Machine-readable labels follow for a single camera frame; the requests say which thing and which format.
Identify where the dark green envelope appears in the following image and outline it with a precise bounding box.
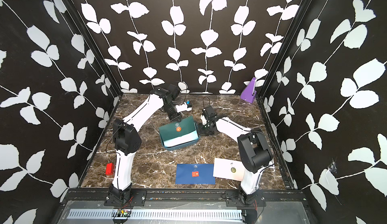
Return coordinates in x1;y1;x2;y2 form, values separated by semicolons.
159;116;198;143

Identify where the teal plastic storage box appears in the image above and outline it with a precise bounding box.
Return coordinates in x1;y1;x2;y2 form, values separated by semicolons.
160;138;199;150

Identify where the dark blue envelope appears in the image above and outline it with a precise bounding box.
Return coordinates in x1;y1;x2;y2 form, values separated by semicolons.
175;164;215;185

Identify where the pale pink envelope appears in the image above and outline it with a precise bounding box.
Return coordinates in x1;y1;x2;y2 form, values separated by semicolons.
213;158;246;181

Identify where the light blue envelope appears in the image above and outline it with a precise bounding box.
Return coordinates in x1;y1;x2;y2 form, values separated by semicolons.
162;131;199;147

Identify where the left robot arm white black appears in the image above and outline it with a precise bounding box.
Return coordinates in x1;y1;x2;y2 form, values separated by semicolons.
109;84;181;204

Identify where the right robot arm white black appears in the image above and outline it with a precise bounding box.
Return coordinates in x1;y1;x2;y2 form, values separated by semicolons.
199;106;273;205

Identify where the small red box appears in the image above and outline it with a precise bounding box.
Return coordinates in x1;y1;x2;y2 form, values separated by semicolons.
105;163;114;176

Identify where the purple plastic stand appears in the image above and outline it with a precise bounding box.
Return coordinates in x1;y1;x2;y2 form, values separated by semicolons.
240;77;257;104

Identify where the small electronics board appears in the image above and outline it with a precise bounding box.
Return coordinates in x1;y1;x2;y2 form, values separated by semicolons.
112;209;132;220

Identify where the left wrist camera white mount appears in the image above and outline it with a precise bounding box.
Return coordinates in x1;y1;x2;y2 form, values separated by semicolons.
175;101;192;113

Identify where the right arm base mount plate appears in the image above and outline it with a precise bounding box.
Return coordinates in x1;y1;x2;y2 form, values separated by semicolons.
222;190;266;209

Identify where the white perforated rail strip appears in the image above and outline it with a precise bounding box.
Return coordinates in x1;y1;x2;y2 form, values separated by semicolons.
66;209;244;221

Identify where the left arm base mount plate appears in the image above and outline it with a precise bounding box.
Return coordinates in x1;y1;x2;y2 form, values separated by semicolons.
104;189;147;208

